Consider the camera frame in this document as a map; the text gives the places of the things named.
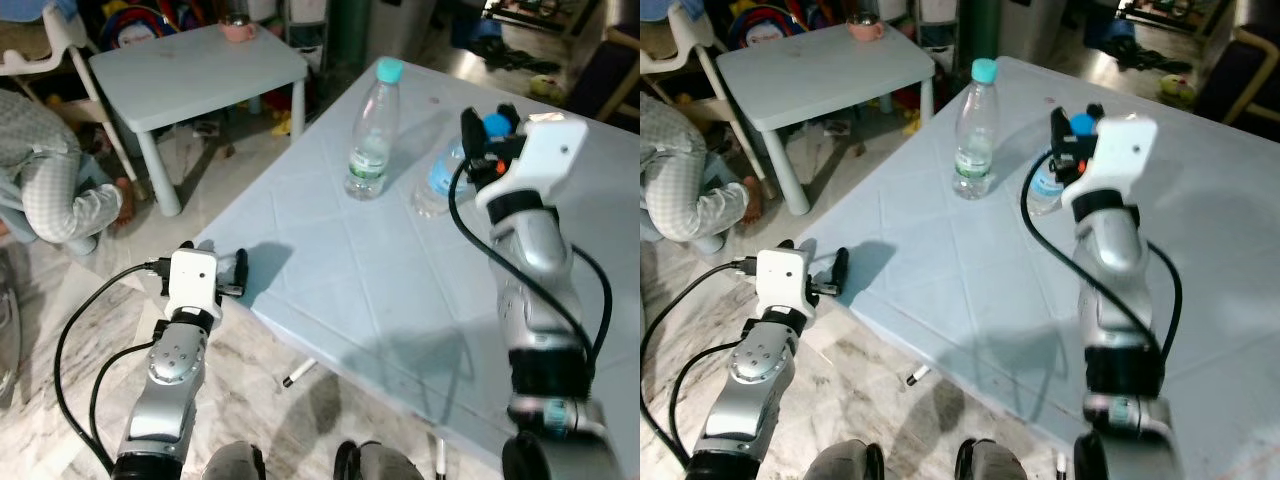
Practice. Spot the blue-capped clear water bottle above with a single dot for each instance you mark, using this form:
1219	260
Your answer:
1045	185
440	185

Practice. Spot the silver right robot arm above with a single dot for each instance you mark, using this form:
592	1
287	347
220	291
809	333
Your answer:
540	290
1120	290

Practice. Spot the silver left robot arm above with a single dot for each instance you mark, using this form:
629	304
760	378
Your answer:
760	385
170	385

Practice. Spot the yellow toy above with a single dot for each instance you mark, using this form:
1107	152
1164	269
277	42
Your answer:
545	88
1176	93

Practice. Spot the teal-capped clear water bottle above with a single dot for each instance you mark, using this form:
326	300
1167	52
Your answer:
372	140
975	140

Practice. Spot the dark armchair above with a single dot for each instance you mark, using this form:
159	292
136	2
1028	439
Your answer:
605	75
1235	75

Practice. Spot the white marker pen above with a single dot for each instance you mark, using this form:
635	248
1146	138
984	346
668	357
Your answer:
299	374
918	375
440	458
1062	465

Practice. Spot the green cylinder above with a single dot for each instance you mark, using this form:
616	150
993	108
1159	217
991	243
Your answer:
981	28
351	30

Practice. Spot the person in checked clothes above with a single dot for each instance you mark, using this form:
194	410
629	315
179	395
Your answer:
680	170
45	170

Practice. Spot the small pale blue table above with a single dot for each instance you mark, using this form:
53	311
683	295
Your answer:
190	75
820	75

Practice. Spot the grey left robot leg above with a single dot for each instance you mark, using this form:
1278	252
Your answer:
235	462
850	462

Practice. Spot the grey robot leg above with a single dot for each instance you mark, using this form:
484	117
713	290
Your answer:
850	462
385	462
1000	462
235	462

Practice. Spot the white plastic chair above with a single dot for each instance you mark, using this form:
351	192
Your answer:
690	30
65	35

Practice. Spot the pink cup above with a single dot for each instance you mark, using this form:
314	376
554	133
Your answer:
866	30
238	32

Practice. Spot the red and blue toy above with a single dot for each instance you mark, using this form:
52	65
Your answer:
140	25
768	22

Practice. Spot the grey right robot leg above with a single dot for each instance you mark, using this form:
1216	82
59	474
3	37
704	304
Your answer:
385	462
1000	462

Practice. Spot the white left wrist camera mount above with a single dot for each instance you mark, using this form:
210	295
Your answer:
193	280
783	280

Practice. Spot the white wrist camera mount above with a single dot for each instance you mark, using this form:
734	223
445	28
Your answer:
783	280
540	155
193	280
1125	155

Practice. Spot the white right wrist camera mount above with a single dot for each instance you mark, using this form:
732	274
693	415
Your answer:
540	155
1125	155

